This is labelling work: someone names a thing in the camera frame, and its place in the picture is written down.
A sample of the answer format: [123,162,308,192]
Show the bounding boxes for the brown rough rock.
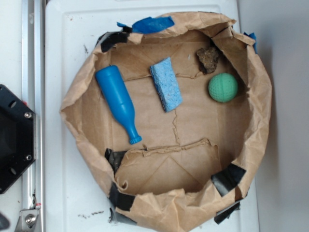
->
[196,46,219,74]

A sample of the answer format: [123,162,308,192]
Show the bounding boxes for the blue plastic bottle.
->
[95,65,142,145]

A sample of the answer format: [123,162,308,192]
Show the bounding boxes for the black tape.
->
[104,148,127,173]
[211,163,246,197]
[108,183,137,225]
[96,26,133,52]
[214,202,240,225]

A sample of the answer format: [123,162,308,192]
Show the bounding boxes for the blue tape strip top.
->
[129,16,175,34]

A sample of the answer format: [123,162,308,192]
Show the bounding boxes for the black tape bottom left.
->
[108,183,137,225]

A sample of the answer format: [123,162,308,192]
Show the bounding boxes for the white plastic board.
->
[44,0,260,232]

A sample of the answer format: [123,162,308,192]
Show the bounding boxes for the blue tape right edge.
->
[243,31,258,55]

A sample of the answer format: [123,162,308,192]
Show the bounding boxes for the black tape right inner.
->
[211,163,246,197]

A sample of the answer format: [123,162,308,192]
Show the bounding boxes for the black tape top left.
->
[96,26,133,52]

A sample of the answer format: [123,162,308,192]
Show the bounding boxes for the aluminium rail frame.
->
[16,0,47,232]

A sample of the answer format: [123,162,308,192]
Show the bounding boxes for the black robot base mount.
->
[0,84,35,194]

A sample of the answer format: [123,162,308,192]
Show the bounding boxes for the light blue sponge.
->
[150,57,183,112]

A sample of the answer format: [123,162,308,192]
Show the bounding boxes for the green dimpled ball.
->
[208,73,238,103]

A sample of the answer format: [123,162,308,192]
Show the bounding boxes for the brown paper bag tray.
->
[60,12,272,232]

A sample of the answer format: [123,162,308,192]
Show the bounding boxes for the black tape bottom right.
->
[214,202,240,225]

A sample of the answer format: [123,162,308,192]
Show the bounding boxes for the black tape inner left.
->
[104,148,127,173]

